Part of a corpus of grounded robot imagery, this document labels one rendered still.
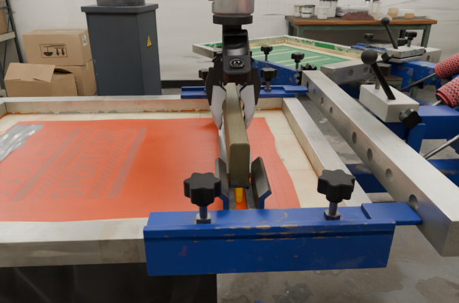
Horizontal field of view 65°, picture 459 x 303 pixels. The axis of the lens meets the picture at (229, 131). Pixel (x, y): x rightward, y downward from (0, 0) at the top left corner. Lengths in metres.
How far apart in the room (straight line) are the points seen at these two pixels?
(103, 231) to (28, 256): 0.09
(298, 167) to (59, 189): 0.42
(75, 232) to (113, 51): 0.82
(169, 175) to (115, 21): 0.67
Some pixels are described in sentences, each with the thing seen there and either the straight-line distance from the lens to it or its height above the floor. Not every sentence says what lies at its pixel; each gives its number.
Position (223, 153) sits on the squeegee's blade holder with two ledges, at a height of 1.00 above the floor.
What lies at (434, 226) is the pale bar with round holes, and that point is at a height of 1.02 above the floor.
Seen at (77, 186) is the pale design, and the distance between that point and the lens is 0.67.
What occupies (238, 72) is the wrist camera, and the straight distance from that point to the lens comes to 0.58.
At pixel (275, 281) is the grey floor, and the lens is 1.80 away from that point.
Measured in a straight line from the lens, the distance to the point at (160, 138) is 0.81.
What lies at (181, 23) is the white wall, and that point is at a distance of 4.49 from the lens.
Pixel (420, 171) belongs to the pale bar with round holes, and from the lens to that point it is 0.55.
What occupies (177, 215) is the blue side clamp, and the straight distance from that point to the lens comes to 0.47.
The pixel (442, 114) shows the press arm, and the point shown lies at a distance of 0.79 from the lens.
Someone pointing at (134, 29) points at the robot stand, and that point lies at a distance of 1.19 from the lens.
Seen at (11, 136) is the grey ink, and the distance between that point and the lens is 0.91.
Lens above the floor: 1.28
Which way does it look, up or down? 23 degrees down
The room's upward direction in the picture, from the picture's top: straight up
